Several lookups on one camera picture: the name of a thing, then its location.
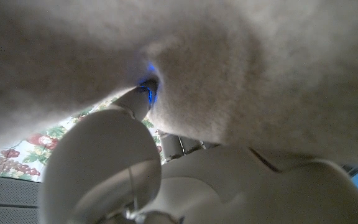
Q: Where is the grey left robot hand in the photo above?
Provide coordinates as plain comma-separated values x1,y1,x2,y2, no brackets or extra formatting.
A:
37,79,358,224

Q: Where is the beige wool coat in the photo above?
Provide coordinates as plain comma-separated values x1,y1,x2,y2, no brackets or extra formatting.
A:
0,0,358,169

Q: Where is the floral fruit print backdrop cloth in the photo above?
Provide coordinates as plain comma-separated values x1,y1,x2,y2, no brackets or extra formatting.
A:
0,98,164,183

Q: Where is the grey perforated acoustic panel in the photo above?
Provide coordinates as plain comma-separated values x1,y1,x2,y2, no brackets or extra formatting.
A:
0,174,43,224

